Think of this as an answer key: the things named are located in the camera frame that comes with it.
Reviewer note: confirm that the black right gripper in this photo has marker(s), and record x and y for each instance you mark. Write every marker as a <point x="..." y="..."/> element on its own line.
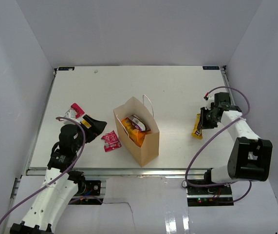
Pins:
<point x="203" y="124"/>

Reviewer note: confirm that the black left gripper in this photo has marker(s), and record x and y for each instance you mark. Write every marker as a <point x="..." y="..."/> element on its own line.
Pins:
<point x="97" y="128"/>

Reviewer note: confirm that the yellow M&M's packet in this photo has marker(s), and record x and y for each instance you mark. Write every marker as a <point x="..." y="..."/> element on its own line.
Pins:
<point x="197" y="132"/>

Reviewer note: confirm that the pink candy packet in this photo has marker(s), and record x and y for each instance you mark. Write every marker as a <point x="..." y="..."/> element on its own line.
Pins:
<point x="111" y="141"/>

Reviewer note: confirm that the dark brown M&M's packet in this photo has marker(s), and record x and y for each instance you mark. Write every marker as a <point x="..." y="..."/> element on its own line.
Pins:
<point x="138" y="123"/>

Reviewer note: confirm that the orange yellow snack multipack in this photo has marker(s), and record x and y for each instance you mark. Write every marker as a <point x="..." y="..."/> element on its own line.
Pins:
<point x="134" y="134"/>

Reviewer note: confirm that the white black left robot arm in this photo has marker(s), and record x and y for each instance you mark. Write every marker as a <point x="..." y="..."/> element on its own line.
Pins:
<point x="61" y="181"/>

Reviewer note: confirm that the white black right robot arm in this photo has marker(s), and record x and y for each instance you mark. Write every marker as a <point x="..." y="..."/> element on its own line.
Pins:
<point x="250" y="157"/>

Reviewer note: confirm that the brown paper bag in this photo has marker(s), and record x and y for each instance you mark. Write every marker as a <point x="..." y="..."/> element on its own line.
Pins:
<point x="150" y="147"/>

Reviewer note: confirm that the small yellow snack packet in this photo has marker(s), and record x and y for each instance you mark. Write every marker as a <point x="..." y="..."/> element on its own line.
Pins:
<point x="86" y="124"/>

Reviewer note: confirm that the magenta small snack packet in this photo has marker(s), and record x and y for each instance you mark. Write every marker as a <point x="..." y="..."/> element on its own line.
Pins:
<point x="76" y="109"/>

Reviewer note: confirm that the blue label left corner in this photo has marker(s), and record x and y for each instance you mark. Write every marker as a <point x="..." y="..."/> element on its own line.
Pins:
<point x="66" y="68"/>

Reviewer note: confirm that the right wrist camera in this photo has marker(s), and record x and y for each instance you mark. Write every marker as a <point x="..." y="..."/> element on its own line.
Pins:
<point x="209" y="99"/>

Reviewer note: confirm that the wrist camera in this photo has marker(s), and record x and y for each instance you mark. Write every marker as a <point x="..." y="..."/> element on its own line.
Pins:
<point x="209" y="99"/>
<point x="67" y="120"/>

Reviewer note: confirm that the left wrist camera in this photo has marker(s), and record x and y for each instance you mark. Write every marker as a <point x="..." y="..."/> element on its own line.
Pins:
<point x="67" y="120"/>

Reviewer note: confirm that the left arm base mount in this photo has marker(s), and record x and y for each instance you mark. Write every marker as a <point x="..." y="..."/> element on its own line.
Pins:
<point x="91" y="187"/>

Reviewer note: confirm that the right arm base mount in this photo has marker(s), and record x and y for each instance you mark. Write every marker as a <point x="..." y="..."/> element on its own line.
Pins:
<point x="208" y="196"/>

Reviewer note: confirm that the aluminium front rail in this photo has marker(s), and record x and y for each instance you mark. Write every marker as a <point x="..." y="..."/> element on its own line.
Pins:
<point x="126" y="172"/>

